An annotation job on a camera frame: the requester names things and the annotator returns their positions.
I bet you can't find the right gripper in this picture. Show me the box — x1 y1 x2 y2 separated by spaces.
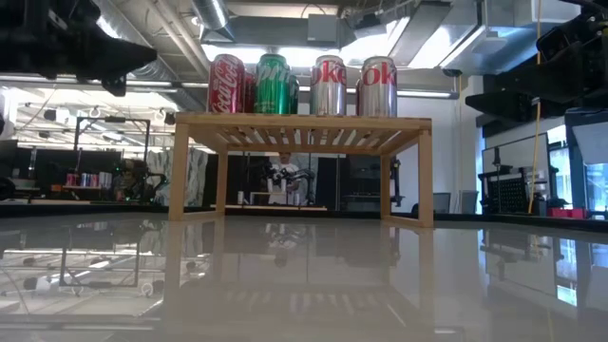
465 28 608 139

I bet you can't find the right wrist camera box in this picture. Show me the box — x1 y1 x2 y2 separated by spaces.
535 21 583 62

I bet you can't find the black pegboard rack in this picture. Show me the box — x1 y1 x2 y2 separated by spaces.
477 146 548 216

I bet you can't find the red box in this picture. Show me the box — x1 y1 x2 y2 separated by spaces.
549 207 590 219

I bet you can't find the background shelf with cans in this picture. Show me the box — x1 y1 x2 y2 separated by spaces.
56 168 158 205

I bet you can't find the wooden slatted shelf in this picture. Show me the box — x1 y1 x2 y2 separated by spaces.
168 111 436 229

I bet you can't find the yellow hanging cable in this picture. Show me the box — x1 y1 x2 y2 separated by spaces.
528 0 544 215

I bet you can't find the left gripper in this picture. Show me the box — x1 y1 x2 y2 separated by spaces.
0 0 158 82

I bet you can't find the person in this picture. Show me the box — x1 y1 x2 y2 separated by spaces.
268 151 305 206

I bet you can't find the red Coca-Cola can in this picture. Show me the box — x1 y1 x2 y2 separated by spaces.
206 52 246 114
243 70 257 114

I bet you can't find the silver ceiling air duct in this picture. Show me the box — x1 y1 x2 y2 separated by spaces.
94 0 234 113

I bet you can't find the silver Diet Coke can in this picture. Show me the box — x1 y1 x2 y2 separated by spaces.
309 54 348 118
355 55 399 119

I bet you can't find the black metal stand frame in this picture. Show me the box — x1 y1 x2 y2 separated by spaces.
71 115 152 168

